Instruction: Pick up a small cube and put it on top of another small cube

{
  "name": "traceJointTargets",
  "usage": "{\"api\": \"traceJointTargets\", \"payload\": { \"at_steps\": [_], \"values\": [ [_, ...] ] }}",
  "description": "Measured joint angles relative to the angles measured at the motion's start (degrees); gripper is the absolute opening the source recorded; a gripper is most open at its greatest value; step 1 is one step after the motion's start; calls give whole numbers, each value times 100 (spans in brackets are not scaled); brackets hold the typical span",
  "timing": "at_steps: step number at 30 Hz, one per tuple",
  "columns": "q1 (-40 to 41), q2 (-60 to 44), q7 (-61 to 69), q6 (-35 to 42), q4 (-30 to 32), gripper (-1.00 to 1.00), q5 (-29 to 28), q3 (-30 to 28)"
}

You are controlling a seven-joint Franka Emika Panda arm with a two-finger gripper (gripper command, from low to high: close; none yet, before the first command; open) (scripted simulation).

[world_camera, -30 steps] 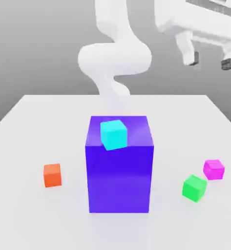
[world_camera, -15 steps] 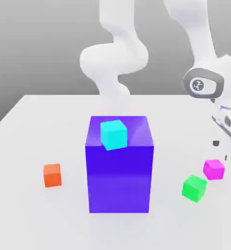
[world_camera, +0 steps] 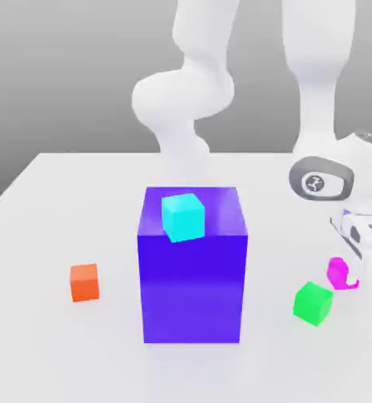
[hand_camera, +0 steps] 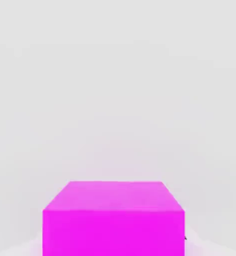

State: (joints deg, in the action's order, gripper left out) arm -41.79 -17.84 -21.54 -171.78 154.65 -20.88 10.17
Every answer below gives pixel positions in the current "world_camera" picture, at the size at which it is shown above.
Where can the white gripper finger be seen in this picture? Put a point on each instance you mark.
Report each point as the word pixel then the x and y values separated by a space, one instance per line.
pixel 354 270

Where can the small magenta cube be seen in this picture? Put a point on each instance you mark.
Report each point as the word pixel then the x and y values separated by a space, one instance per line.
pixel 337 273

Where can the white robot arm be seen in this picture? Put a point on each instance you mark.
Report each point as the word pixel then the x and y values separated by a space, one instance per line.
pixel 185 94

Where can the small green cube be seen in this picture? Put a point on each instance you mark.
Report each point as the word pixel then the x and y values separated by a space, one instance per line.
pixel 313 303

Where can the small cyan cube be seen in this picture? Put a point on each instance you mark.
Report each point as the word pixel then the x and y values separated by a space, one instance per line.
pixel 183 218

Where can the small orange cube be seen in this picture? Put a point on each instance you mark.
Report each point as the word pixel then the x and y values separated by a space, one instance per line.
pixel 84 282

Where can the large purple box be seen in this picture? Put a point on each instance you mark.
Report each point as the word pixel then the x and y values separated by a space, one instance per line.
pixel 192 289

